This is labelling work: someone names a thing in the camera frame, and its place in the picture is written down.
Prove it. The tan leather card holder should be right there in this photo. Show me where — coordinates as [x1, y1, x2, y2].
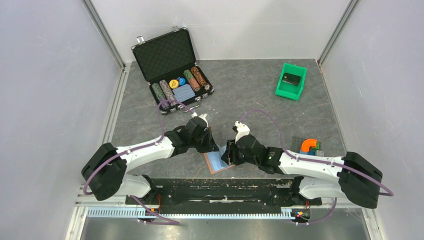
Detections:
[203, 145, 235, 175]

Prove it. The black credit card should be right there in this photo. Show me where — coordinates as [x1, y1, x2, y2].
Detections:
[282, 72, 302, 86]

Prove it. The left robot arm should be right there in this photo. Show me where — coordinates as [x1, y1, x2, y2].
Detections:
[81, 113, 218, 204]

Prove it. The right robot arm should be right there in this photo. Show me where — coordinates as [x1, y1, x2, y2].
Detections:
[221, 134, 383, 209]

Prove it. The blue playing card deck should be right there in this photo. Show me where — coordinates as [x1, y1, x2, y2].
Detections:
[173, 84, 196, 103]

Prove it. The green red chip row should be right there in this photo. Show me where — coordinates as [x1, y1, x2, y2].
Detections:
[183, 69, 201, 92]

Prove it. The purple poker chip row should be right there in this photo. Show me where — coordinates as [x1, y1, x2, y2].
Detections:
[159, 79, 177, 107]

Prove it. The blue dealer button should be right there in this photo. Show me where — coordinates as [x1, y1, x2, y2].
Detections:
[177, 77, 186, 86]

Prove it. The yellow dealer button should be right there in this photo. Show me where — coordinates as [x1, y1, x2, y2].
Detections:
[168, 79, 180, 89]

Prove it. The colourful toy block set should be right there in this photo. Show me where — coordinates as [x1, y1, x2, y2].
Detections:
[290, 136, 325, 157]

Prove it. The green poker chip row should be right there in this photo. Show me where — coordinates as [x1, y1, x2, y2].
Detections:
[151, 83, 167, 102]

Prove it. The orange brown chip row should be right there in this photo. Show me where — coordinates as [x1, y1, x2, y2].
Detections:
[190, 66, 212, 91]

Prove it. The black poker chip case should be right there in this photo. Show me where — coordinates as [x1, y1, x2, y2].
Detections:
[131, 26, 215, 115]

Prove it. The green plastic bin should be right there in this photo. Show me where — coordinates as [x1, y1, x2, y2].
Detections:
[274, 63, 308, 101]

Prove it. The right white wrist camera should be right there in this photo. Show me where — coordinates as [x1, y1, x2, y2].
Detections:
[232, 121, 250, 143]

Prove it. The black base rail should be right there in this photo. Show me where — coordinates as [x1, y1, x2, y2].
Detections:
[138, 177, 323, 217]

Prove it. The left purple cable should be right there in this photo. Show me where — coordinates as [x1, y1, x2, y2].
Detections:
[82, 99, 196, 226]

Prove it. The purple cable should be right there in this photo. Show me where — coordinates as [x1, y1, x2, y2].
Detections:
[82, 99, 196, 226]
[239, 109, 395, 226]

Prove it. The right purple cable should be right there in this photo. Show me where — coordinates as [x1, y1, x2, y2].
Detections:
[239, 109, 395, 226]

